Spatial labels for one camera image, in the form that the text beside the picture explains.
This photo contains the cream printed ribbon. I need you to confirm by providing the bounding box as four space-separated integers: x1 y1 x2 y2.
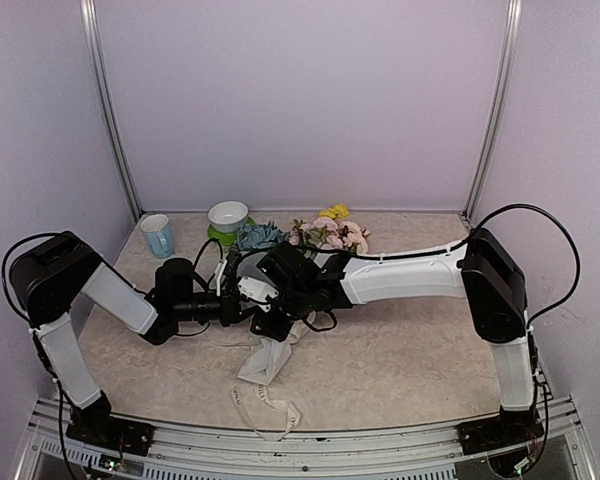
230 384 302 442

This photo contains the pink fake flower bunch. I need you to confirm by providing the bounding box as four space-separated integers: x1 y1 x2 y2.
288 217 370 255

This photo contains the yellow fake flower stem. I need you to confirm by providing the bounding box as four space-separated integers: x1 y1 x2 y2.
319 203 350 220

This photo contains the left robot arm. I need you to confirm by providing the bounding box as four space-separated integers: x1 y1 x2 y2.
1 231 255 456

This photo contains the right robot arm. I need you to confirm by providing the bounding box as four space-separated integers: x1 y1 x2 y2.
238 229 548 454

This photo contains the green plate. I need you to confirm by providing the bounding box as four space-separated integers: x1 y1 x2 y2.
207 217 255 246

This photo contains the white ceramic bowl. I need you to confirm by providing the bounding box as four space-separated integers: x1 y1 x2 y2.
207 201 249 233

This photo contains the light blue mug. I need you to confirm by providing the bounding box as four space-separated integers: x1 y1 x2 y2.
140 214 175 259

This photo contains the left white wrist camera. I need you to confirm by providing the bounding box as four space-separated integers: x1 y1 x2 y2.
210 249 241 297

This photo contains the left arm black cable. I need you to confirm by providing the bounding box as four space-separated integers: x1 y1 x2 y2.
0 232 231 321

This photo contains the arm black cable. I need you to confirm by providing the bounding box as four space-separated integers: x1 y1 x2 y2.
299 202 581 326
0 232 231 321

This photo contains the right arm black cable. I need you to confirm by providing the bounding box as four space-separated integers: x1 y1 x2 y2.
299 202 581 326

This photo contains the right aluminium frame post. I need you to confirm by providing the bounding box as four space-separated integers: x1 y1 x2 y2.
462 0 524 223

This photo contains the aluminium frame post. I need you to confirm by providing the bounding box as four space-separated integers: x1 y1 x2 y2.
80 0 144 223
462 0 524 223

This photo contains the front aluminium rail base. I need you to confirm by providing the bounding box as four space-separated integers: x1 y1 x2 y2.
7 396 600 479

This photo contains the left aluminium frame post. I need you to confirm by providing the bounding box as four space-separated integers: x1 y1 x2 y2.
80 0 144 223

